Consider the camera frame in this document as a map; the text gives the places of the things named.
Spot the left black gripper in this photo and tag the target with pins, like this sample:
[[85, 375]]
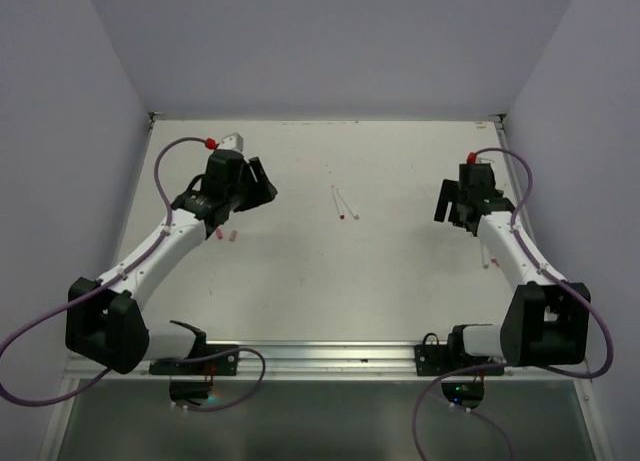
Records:
[[259, 193]]

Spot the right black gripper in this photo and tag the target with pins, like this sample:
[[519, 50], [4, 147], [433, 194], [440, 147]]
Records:
[[450, 190]]

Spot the white pen red tip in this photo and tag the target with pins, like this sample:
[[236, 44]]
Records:
[[337, 203]]

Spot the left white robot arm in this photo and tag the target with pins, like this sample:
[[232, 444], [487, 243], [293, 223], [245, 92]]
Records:
[[105, 321]]

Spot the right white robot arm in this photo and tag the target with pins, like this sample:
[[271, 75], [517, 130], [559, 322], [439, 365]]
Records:
[[544, 325]]

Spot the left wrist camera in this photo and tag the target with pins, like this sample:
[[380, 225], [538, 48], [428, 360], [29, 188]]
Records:
[[233, 142]]

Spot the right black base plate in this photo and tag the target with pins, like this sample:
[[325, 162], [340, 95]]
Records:
[[436, 359]]

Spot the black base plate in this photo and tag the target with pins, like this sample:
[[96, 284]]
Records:
[[436, 359], [206, 360]]

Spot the aluminium front rail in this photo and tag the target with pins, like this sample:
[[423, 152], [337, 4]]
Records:
[[314, 361]]

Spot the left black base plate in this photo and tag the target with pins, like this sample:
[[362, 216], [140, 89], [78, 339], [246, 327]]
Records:
[[206, 360]]

